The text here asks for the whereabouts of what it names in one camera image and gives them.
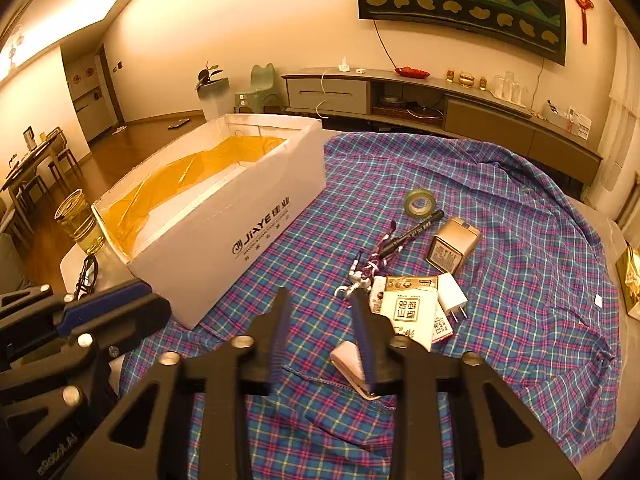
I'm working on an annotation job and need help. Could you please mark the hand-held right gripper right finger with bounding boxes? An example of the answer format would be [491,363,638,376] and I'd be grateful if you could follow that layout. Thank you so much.
[348,290,581,480]

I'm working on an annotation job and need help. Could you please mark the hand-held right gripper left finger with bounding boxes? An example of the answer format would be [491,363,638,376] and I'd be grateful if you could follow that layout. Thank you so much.
[62,287,293,480]

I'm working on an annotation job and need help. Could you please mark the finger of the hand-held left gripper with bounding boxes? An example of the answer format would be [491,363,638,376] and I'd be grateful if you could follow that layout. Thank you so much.
[0,294,172,411]
[0,280,153,361]

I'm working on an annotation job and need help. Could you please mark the pink binder clip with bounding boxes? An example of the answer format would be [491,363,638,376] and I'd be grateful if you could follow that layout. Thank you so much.
[330,341,376,401]

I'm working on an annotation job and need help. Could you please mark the white brown paper packet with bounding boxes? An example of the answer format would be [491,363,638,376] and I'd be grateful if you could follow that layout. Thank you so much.
[369,275,441,353]

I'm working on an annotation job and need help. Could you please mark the white figure keychain purple lanyard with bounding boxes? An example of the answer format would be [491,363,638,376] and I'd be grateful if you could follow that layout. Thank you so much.
[336,220,398,301]

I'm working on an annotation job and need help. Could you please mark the red white staple box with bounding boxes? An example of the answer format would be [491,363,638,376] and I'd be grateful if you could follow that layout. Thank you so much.
[432,305,456,343]

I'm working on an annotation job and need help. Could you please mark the white charger plug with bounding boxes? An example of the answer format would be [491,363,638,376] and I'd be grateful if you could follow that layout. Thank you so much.
[436,272,469,322]

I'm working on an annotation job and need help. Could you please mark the white cardboard box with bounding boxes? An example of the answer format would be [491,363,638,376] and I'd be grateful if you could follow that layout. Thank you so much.
[91,113,328,331]

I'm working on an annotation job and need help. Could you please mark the black marker pen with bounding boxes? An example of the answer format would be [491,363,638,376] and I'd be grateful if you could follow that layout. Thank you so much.
[378,209,446,257]

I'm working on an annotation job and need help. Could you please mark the green tape roll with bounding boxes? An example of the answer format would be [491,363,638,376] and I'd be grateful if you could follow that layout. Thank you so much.
[403,190,437,219]

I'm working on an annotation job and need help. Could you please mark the black eyeglasses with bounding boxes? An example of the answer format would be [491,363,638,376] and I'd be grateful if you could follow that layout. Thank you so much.
[74,254,101,301]

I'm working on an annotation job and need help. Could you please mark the wooden dining chair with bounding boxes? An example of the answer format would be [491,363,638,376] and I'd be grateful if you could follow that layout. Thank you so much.
[47,127,81,176]

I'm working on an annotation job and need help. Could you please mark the yellow plastic liner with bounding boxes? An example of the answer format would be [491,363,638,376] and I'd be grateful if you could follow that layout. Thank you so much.
[100,135,288,256]

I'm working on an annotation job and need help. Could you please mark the wooden dining table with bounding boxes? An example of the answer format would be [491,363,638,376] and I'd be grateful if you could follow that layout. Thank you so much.
[0,130,66,191]

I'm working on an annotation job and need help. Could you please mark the blue pink plaid cloth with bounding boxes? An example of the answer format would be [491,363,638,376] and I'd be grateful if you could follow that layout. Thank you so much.
[120,131,623,480]

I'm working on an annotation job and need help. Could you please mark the white hallway cabinet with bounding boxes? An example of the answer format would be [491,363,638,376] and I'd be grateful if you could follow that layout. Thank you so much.
[61,45,121,143]

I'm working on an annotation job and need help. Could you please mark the dark potted plant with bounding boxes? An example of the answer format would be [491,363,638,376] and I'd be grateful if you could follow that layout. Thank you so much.
[195,62,223,90]

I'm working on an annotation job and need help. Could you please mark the green plastic chair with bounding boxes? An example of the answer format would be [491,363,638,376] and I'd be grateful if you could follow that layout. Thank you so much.
[235,63,287,113]

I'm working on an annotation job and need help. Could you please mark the grey television cabinet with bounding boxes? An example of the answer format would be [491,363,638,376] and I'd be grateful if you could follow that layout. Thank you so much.
[281,67,603,186]

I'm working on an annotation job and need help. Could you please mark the gold foil package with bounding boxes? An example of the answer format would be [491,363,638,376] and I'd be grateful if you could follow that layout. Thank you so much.
[616,246,640,311]

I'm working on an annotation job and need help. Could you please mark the cluster of clear glasses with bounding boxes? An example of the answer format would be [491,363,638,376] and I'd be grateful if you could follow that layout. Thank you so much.
[492,71,531,106]

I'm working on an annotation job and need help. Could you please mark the white storage box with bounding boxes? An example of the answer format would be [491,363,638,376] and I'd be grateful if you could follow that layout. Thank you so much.
[542,100,593,138]

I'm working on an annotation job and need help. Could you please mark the white curtain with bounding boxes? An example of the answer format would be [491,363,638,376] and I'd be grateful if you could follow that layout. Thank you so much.
[585,10,640,226]

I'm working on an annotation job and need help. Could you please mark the white cable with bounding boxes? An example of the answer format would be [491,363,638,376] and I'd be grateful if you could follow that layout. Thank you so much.
[315,71,331,120]

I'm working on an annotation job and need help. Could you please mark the black television cable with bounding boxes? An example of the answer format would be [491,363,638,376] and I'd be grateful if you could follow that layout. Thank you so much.
[372,17,406,68]

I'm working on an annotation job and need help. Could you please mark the wall television patterned cover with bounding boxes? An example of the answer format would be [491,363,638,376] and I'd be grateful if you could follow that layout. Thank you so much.
[354,0,571,66]

